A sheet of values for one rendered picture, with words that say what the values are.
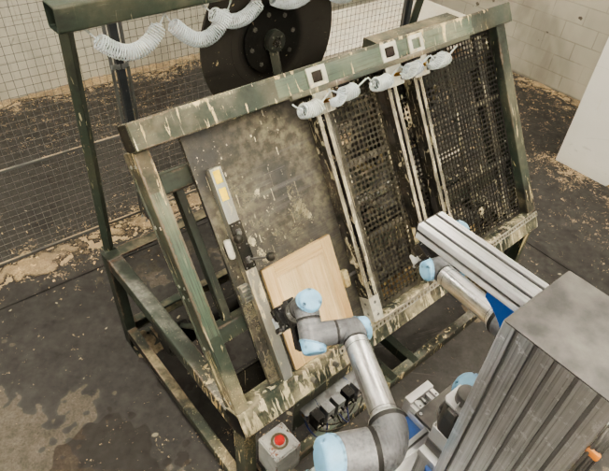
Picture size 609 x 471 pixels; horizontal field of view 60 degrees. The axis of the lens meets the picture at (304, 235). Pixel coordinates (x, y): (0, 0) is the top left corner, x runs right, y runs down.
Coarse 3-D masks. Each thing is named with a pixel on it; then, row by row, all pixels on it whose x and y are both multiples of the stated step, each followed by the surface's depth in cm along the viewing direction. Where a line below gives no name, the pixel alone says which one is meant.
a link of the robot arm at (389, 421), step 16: (336, 320) 159; (352, 320) 159; (368, 320) 159; (352, 336) 154; (368, 336) 158; (352, 352) 150; (368, 352) 149; (368, 368) 144; (368, 384) 141; (384, 384) 141; (368, 400) 138; (384, 400) 136; (384, 416) 132; (400, 416) 132; (384, 432) 127; (400, 432) 128; (384, 448) 124; (400, 448) 126; (384, 464) 132; (400, 464) 127
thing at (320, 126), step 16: (320, 64) 212; (320, 96) 214; (336, 96) 207; (320, 128) 219; (320, 144) 224; (320, 160) 228; (336, 160) 226; (336, 176) 226; (336, 192) 229; (336, 208) 234; (352, 208) 233; (352, 224) 236; (352, 240) 235; (352, 256) 240; (368, 272) 242; (368, 288) 243; (368, 304) 246
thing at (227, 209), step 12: (216, 168) 197; (216, 192) 199; (228, 192) 201; (228, 204) 201; (228, 216) 202; (228, 228) 204; (240, 264) 209; (252, 276) 210; (252, 288) 211; (252, 300) 214; (264, 300) 214; (264, 312) 215; (264, 324) 215; (264, 336) 221; (276, 336) 219; (276, 348) 220; (276, 360) 221; (288, 360) 224; (288, 372) 224
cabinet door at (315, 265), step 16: (320, 240) 231; (288, 256) 222; (304, 256) 227; (320, 256) 232; (272, 272) 218; (288, 272) 223; (304, 272) 228; (320, 272) 233; (336, 272) 238; (272, 288) 219; (288, 288) 224; (304, 288) 229; (320, 288) 234; (336, 288) 239; (272, 304) 220; (336, 304) 240; (288, 336) 225
